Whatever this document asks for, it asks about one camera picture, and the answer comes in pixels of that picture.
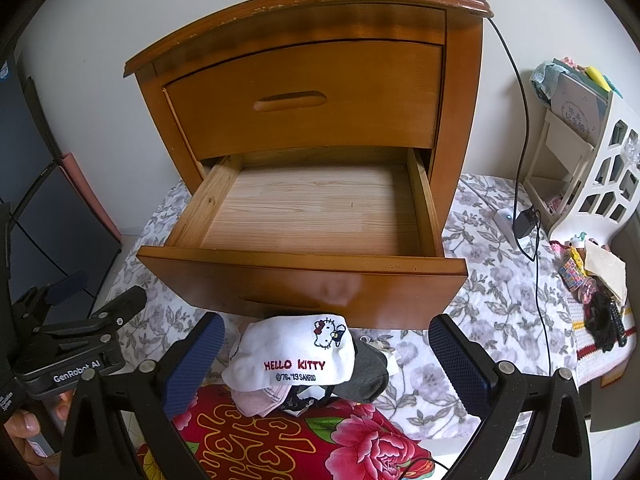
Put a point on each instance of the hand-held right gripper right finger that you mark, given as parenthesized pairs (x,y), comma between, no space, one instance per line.
(460,365)

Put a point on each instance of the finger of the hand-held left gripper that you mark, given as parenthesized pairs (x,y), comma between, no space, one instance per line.
(65,281)
(120,305)

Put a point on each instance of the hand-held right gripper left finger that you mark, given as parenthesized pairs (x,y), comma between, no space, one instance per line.
(195,360)

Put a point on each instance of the pink striped socks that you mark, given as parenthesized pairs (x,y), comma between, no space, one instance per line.
(255,402)

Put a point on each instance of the white cartoon print socks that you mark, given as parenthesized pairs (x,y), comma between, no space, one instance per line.
(280,345)

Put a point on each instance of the grey garment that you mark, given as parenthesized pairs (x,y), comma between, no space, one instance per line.
(370,375)

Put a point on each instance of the closed wooden drawer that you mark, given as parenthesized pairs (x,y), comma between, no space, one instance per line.
(300,125)

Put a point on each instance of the person's left hand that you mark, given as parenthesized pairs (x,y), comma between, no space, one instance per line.
(22,427)

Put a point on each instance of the dark blue cabinet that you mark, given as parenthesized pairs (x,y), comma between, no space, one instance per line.
(50,220)

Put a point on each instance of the pink board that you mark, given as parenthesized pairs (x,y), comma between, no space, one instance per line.
(85,190)

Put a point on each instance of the cream crochet mat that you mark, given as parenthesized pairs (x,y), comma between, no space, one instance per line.
(590,360)

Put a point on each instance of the red floral blanket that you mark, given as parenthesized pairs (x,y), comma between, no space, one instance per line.
(300,440)

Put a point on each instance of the colourful patterned packet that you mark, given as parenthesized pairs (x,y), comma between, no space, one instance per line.
(570,272)

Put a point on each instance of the white power strip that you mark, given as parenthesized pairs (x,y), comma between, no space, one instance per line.
(505,220)

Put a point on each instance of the black power adapter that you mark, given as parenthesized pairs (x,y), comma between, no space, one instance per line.
(526,222)

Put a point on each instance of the grey sofa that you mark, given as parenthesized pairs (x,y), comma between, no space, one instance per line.
(615,405)

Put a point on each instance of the beige paper sheet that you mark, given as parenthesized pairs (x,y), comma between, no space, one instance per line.
(607,270)

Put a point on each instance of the white cut-out rack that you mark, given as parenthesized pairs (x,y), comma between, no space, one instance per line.
(595,180)

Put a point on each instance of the wooden nightstand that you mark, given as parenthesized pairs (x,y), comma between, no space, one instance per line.
(465,110)

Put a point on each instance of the pale grey book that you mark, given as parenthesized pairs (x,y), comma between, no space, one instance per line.
(577,105)

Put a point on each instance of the pale teal cloth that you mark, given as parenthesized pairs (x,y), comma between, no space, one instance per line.
(542,80)

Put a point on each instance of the yellow toy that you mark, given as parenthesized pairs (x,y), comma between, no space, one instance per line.
(597,75)

